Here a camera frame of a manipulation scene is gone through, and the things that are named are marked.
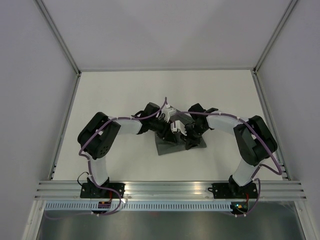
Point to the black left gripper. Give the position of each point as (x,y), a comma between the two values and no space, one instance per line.
(166,134)

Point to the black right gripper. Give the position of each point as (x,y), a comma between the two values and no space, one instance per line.
(190,142)

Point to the grey cloth napkin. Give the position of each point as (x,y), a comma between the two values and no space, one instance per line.
(163,147)

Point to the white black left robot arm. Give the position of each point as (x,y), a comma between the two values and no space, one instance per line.
(98,136)

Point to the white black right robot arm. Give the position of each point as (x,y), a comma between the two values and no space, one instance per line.
(254,140)

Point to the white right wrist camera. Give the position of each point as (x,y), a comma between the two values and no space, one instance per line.
(178,127)

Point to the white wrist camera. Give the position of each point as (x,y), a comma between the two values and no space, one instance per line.
(167,112)
(178,127)

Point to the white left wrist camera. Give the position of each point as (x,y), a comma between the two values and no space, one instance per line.
(167,112)

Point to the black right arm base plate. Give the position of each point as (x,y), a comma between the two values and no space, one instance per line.
(223,191)

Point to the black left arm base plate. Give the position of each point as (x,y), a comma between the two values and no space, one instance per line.
(90,191)

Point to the white slotted cable duct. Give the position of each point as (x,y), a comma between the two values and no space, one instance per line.
(223,206)

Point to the aluminium frame rail front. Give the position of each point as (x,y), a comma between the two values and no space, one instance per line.
(271,190)

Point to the aluminium post back right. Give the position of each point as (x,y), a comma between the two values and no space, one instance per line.
(275,34)

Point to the aluminium post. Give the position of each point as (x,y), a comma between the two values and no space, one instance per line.
(57,35)
(275,34)

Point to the aluminium post back left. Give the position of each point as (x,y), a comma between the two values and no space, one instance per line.
(57,35)

